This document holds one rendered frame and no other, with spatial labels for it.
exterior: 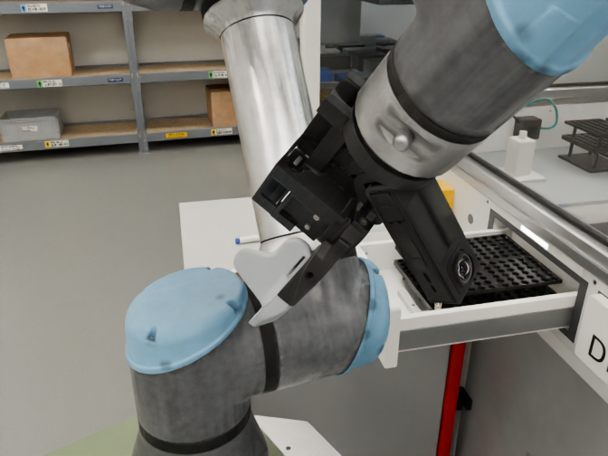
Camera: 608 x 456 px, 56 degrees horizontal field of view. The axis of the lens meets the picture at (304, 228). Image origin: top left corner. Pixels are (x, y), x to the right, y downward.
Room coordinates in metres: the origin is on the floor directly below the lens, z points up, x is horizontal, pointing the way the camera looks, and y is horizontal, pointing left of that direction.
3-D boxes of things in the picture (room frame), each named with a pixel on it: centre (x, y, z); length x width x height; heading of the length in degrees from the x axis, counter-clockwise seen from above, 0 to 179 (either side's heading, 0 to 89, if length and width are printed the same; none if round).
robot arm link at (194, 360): (0.47, 0.11, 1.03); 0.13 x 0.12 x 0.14; 112
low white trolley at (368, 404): (1.22, -0.01, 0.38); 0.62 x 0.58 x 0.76; 13
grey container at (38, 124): (4.24, 2.05, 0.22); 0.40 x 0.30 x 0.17; 106
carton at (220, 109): (4.67, 0.58, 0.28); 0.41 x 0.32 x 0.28; 106
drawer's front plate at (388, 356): (0.82, -0.10, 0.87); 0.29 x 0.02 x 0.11; 13
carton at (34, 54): (4.30, 1.90, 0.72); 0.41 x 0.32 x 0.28; 106
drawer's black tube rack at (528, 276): (0.87, -0.29, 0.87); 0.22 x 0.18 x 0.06; 103
